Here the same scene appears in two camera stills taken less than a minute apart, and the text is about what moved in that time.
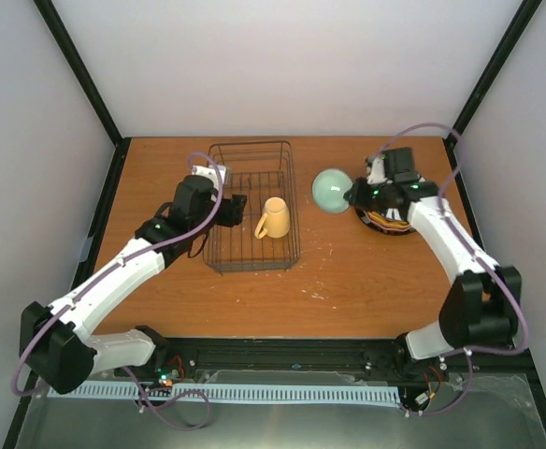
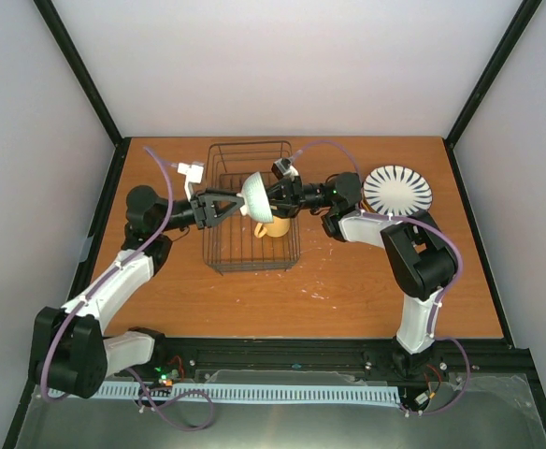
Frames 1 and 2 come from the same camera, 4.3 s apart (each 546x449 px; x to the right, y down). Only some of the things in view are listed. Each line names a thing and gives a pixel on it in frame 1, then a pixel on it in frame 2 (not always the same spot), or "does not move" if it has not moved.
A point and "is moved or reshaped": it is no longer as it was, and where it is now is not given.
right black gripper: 355,195 → 288,199
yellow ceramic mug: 275,221 does not move
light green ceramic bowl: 328,189 is moved or reshaped
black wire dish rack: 258,170 does not move
